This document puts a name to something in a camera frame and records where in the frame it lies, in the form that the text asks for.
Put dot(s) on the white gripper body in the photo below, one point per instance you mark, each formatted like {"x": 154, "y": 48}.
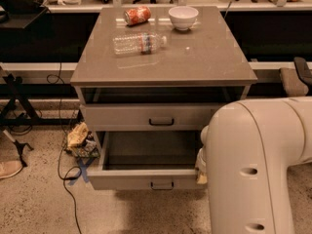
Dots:
{"x": 202, "y": 161}

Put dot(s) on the grey drawer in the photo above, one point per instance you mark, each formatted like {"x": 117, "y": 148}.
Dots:
{"x": 148, "y": 117}
{"x": 163, "y": 160}

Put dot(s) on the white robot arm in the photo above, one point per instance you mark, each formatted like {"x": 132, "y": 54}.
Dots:
{"x": 248, "y": 147}

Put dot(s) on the grey drawer cabinet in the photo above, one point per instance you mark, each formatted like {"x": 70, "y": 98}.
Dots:
{"x": 203, "y": 64}

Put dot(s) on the grey top drawer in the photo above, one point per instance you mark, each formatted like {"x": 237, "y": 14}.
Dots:
{"x": 148, "y": 117}

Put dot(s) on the blue tape cross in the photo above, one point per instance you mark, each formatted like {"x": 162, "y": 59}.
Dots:
{"x": 83, "y": 164}

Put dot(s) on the clear plastic water bottle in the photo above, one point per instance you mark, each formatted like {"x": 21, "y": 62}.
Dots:
{"x": 140, "y": 43}

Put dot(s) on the white bowl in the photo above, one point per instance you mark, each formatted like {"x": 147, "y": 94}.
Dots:
{"x": 183, "y": 17}

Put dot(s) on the crushed orange soda can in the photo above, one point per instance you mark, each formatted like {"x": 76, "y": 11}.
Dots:
{"x": 137, "y": 15}

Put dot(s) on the black tripod stand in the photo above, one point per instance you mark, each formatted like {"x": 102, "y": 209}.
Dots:
{"x": 19, "y": 112}

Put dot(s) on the tan shoe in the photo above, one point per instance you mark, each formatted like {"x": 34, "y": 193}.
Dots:
{"x": 10, "y": 168}

